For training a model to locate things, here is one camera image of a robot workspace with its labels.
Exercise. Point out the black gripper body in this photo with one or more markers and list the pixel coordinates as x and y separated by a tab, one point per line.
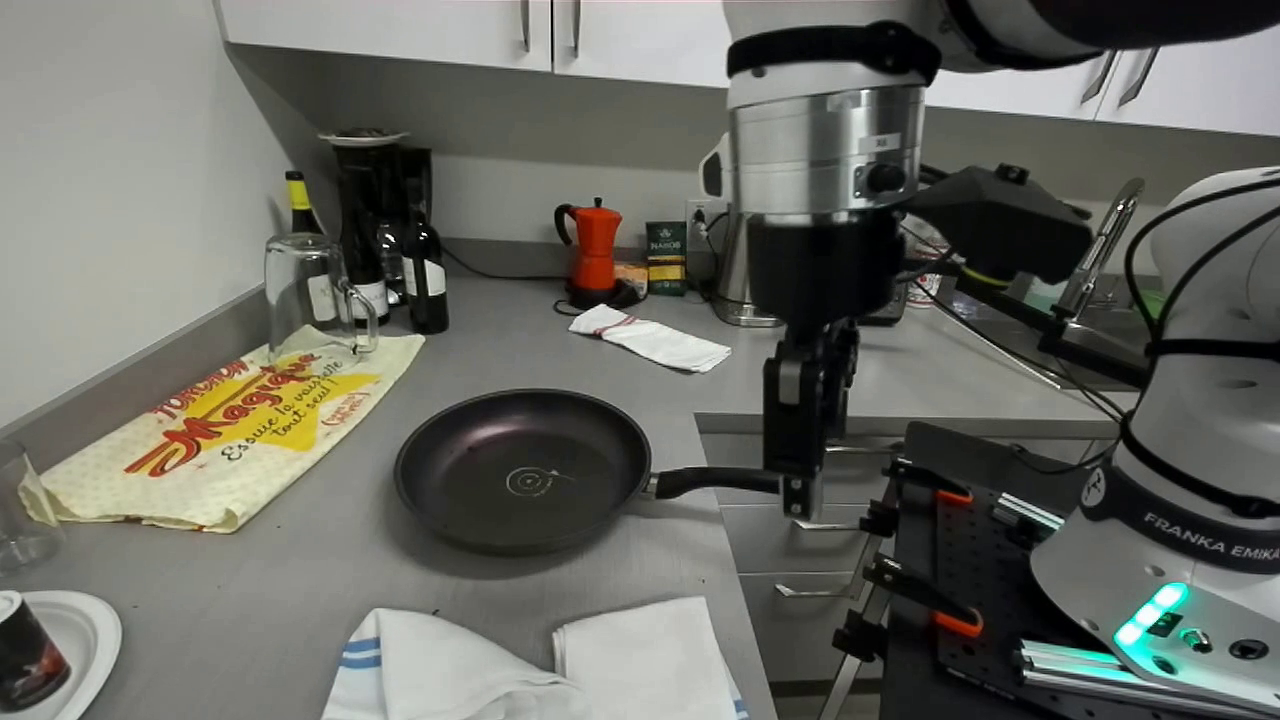
822	264

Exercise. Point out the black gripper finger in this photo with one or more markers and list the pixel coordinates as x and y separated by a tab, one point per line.
841	374
796	427

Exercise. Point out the white and blue towel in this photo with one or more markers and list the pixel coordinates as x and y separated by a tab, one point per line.
426	667

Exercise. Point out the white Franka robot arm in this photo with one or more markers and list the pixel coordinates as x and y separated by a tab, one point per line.
1200	427

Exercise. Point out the white towel with red stripe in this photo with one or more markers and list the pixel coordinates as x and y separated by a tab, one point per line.
663	345

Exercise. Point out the plain white towel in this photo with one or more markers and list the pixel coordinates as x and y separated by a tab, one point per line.
654	663

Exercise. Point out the black frying pan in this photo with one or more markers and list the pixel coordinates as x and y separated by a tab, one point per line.
523	474

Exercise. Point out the steel electric kettle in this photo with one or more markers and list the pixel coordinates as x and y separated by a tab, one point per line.
724	274

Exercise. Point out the green box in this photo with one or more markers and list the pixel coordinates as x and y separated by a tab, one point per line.
666	256

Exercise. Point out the red moka pot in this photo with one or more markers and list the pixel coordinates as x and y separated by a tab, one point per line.
593	255

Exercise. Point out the chrome sink faucet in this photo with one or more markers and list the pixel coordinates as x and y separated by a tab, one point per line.
1115	224

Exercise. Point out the dark bottle with white label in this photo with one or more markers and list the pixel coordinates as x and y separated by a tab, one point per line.
426	280

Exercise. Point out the black coffee maker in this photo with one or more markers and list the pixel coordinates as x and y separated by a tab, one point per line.
364	185

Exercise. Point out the upturned clear drinking glass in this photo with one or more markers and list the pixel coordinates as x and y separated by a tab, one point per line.
305	287

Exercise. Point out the wine bottle with yellow neck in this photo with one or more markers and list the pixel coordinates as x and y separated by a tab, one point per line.
300	200

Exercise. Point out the yellow cloth with red print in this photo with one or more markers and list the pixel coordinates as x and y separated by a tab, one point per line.
243	427

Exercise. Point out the white plate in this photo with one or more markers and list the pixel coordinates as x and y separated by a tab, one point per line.
87	643

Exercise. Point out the small clear tumbler glass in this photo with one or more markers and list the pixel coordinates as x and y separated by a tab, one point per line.
22	513

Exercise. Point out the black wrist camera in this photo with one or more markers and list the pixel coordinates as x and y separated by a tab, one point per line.
1003	223

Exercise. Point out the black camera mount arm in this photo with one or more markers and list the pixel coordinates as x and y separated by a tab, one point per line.
1054	333

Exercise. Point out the black perforated mount plate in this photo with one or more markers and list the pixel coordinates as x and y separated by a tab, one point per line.
1014	575

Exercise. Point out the aluminium mounting rail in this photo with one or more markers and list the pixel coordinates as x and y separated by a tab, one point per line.
1067	663

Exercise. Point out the white wall cabinet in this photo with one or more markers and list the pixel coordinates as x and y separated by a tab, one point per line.
403	24

